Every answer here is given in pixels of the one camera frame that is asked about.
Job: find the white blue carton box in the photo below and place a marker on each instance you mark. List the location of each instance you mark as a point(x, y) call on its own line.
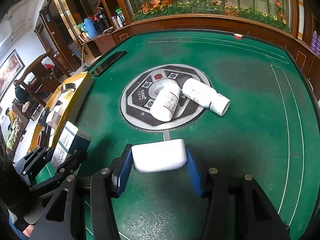
point(71, 139)

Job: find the wooden chair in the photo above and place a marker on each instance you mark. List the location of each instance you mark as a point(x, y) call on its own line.
point(46, 78)

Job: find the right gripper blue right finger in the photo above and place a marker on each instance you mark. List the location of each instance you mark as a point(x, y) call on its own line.
point(194, 174)

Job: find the blue thermos jug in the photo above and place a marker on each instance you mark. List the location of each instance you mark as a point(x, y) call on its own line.
point(89, 28)

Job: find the white bottle with cap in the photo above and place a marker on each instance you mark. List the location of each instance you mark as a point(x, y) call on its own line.
point(205, 96)

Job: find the framed wall painting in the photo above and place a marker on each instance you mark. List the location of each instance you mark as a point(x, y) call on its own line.
point(10, 69)

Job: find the purple stacked items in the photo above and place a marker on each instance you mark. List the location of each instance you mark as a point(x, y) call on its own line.
point(315, 43)

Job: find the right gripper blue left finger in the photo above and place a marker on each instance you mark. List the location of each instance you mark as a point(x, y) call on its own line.
point(121, 171)

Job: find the white pill bottle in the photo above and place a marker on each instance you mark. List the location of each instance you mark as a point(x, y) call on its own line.
point(165, 103)

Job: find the red white small cup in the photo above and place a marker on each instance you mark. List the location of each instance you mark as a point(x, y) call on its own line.
point(238, 36)

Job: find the round table centre console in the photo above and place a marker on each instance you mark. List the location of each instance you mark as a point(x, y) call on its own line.
point(153, 101)

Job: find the white rounded plastic case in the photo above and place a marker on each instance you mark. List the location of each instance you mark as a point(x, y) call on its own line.
point(159, 156)

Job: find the black phone on table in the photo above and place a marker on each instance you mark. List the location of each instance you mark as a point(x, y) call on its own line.
point(107, 63)

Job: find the wooden cabinet ledge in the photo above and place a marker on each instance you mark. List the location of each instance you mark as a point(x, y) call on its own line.
point(305, 58)

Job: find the yellow storage box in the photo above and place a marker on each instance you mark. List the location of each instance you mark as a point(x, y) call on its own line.
point(59, 109)

